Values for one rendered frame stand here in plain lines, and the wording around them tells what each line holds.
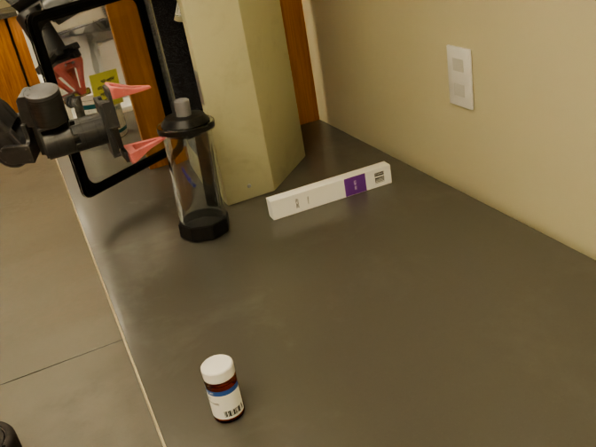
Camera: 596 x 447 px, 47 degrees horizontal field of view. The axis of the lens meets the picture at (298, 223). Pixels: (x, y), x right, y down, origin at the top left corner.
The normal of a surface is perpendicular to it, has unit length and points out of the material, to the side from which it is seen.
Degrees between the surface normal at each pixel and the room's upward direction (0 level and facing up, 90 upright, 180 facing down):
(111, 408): 0
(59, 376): 0
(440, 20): 90
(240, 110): 90
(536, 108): 90
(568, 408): 0
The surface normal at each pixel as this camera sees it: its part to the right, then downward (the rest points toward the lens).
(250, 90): 0.40, 0.35
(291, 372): -0.16, -0.88
